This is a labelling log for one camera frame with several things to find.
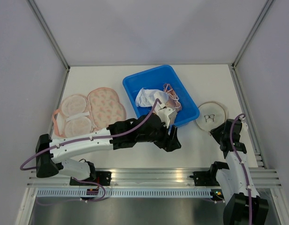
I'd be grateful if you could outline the purple cable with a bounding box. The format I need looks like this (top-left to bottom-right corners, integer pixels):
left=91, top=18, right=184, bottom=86
left=19, top=98, right=163, bottom=206
left=206, top=113, right=255, bottom=225

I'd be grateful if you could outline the floral mesh laundry bag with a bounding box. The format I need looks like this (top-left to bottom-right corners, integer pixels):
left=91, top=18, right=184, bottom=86
left=52, top=87, right=126, bottom=138

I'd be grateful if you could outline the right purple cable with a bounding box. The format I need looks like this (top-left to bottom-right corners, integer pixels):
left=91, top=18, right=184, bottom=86
left=206, top=113, right=255, bottom=225

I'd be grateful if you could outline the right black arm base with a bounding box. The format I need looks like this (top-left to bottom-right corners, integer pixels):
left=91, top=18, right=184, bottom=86
left=192, top=171, right=220, bottom=187

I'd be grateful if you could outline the white satin bra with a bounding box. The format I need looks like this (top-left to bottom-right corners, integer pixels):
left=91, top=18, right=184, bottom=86
left=135, top=88, right=169, bottom=107

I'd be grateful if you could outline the aluminium mounting rail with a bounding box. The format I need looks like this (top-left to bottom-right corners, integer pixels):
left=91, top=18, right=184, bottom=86
left=26, top=167, right=282, bottom=188

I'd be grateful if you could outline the white mesh laundry bag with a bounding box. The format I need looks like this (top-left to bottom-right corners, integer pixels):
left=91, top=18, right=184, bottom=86
left=195, top=101, right=229, bottom=132

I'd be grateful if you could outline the blue plastic bin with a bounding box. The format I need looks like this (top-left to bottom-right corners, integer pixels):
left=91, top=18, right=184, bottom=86
left=123, top=65, right=200, bottom=127

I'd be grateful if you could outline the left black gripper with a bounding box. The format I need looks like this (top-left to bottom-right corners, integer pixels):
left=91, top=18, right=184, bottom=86
left=137, top=120, right=181, bottom=152

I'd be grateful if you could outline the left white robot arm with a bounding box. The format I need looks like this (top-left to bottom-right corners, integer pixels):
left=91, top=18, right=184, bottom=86
left=33, top=103, right=181, bottom=186

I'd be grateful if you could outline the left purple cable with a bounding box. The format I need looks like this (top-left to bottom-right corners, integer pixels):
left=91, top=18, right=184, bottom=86
left=19, top=98, right=163, bottom=206

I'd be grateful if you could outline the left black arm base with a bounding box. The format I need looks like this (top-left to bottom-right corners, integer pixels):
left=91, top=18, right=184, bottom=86
left=69, top=171, right=112, bottom=186

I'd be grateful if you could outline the white slotted cable duct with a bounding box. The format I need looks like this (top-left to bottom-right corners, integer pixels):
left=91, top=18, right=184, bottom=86
left=37, top=188, right=212, bottom=198

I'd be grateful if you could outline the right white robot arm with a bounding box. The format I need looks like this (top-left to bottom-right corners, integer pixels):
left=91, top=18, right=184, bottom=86
left=208, top=113, right=269, bottom=225

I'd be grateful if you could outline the beige bra in bin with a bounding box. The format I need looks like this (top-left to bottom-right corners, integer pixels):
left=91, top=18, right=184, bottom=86
left=158, top=83, right=182, bottom=127

